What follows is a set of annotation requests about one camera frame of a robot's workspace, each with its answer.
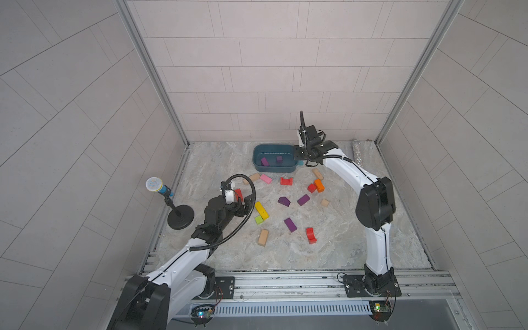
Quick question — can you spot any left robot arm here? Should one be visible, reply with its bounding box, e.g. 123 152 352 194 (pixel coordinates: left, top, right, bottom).
107 193 256 329

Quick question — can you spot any teal storage bin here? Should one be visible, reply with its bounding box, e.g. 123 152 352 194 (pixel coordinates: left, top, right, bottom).
252 144 298 173

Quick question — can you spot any purple slanted brick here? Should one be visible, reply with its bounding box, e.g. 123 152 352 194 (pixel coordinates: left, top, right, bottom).
297 195 310 206

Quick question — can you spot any red notched brick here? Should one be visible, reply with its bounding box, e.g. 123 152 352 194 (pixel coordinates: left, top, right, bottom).
306 228 317 244

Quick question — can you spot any red arch brick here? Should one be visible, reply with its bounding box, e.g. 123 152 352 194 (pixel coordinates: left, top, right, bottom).
280 177 293 186

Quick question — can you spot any purple wedge brick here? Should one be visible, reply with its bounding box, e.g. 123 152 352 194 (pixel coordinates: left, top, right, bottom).
278 197 291 207

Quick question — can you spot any purple flat brick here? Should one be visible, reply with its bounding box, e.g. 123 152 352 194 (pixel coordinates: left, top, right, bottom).
284 218 297 232

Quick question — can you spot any aluminium mounting rail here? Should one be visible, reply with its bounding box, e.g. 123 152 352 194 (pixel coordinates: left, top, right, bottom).
213 269 460 302

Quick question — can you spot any circuit board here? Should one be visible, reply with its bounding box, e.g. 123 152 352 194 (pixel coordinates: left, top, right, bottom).
191 304 215 325
369 301 393 323

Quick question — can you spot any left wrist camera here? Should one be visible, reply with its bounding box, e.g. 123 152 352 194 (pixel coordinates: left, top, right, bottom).
224 189 236 204

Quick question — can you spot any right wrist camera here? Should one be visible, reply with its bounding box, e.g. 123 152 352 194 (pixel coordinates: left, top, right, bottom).
302 125 321 144

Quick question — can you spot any glittery silver cylinder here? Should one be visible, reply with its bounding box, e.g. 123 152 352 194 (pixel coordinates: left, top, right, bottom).
351 140 363 166

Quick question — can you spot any right circuit board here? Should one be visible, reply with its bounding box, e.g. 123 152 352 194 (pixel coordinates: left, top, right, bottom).
369 301 393 323

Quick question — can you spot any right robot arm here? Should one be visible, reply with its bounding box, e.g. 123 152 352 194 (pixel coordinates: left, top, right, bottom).
294 141 402 297

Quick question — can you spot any left circuit board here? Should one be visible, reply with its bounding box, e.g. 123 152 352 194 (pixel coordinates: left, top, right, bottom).
191 304 215 325

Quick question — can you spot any red rectangular brick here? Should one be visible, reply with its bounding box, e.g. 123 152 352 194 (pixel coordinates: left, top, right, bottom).
235 188 243 202

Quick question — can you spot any left black cable loop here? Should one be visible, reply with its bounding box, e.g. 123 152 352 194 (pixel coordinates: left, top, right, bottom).
190 172 257 252

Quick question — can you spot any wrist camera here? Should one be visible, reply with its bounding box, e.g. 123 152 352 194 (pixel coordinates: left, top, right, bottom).
302 125 321 144
224 189 236 204

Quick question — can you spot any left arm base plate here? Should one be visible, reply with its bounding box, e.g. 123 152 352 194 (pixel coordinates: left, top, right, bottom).
195 276 235 300

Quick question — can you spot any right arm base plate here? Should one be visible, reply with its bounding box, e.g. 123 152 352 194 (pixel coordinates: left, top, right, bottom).
342 272 402 298

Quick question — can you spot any microphone on black stand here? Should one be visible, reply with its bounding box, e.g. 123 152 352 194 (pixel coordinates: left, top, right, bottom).
145 177 195 230

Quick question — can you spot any natural wood brick front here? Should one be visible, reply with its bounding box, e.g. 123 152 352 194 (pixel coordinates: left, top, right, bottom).
258 229 269 247

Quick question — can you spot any natural wood brick right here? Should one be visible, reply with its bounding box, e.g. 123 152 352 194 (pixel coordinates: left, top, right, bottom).
312 169 324 180

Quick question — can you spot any long natural wood brick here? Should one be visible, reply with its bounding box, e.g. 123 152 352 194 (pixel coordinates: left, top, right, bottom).
243 173 261 185

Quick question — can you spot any orange brick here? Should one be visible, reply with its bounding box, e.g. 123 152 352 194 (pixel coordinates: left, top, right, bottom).
313 179 325 193

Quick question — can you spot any yellow long brick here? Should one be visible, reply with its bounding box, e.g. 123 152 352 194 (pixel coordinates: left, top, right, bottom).
255 202 269 221

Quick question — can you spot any pink brick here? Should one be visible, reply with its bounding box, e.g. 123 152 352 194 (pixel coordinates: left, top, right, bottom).
260 174 272 184

